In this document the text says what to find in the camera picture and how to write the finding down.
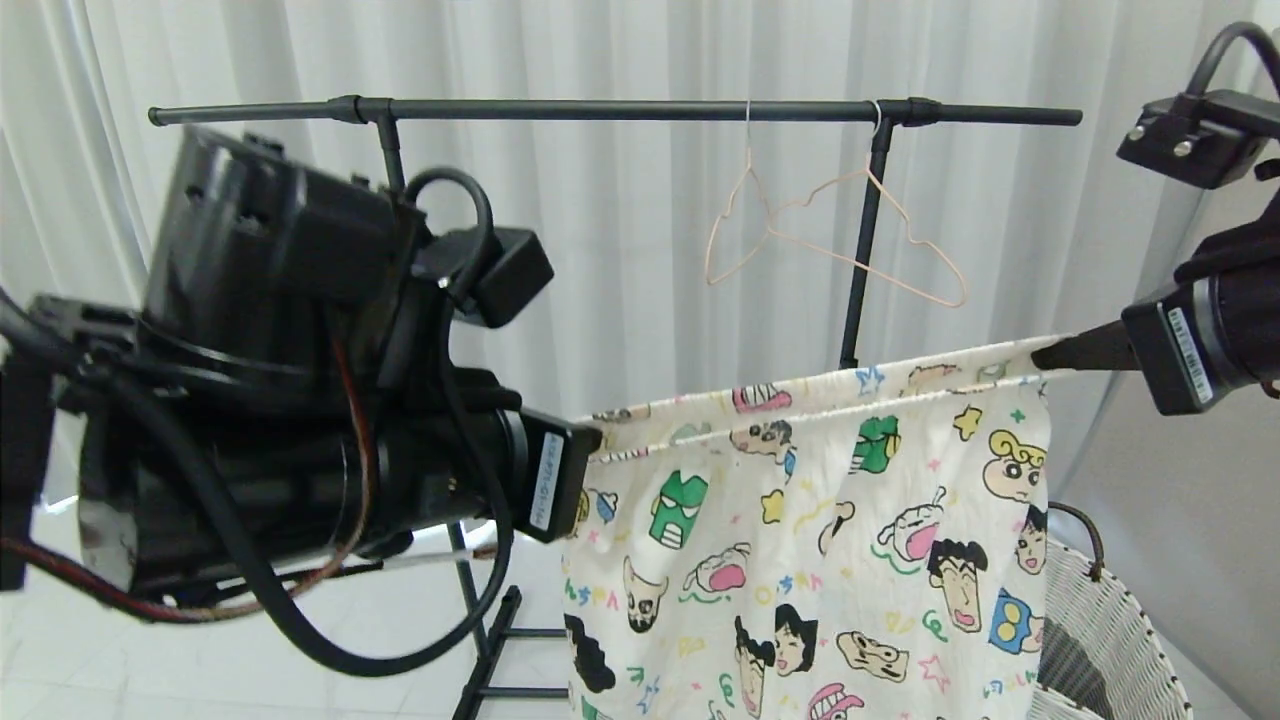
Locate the pink clothes hanger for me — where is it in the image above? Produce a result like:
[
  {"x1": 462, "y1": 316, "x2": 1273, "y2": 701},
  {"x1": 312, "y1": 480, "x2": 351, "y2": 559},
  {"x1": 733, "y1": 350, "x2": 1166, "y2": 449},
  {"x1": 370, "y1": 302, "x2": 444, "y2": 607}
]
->
[
  {"x1": 768, "y1": 100, "x2": 969, "y2": 308},
  {"x1": 705, "y1": 100, "x2": 771, "y2": 286}
]

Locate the cream printed garment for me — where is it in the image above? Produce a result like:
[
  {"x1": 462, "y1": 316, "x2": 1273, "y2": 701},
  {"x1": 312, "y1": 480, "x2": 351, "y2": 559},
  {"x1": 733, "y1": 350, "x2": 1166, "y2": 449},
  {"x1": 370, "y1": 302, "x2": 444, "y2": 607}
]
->
[{"x1": 560, "y1": 335, "x2": 1066, "y2": 720}]

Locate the black clothes rack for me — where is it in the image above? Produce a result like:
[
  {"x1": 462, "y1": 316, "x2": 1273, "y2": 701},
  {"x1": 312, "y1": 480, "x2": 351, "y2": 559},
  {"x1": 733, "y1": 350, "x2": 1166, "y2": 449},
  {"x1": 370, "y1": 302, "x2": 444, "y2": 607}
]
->
[{"x1": 148, "y1": 95, "x2": 1084, "y2": 720}]

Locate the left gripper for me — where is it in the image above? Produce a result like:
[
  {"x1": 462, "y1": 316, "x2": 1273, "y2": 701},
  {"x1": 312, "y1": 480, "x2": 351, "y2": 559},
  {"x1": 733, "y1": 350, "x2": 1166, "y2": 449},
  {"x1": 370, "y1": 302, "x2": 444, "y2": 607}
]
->
[{"x1": 370, "y1": 405, "x2": 604, "y2": 556}]

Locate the white laundry basket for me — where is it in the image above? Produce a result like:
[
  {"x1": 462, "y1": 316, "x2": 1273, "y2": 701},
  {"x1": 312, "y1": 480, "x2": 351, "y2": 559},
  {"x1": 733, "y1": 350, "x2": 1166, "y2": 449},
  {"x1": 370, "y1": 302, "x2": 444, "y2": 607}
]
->
[{"x1": 1030, "y1": 502, "x2": 1193, "y2": 720}]

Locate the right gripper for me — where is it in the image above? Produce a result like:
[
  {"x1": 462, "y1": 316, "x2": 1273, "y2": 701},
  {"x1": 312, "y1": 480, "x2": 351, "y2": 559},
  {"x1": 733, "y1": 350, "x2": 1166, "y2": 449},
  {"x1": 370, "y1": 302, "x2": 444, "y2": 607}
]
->
[{"x1": 1122, "y1": 270, "x2": 1280, "y2": 416}]

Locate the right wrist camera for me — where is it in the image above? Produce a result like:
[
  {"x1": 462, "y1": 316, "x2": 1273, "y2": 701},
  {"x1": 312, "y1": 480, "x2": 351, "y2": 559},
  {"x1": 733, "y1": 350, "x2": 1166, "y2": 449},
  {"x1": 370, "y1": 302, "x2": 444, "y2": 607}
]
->
[{"x1": 1117, "y1": 88, "x2": 1280, "y2": 286}]

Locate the white curtain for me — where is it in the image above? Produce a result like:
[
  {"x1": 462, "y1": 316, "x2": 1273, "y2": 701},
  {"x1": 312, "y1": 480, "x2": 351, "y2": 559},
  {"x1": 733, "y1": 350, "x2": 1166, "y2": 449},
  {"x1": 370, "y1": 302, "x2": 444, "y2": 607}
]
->
[{"x1": 0, "y1": 0, "x2": 1280, "y2": 561}]

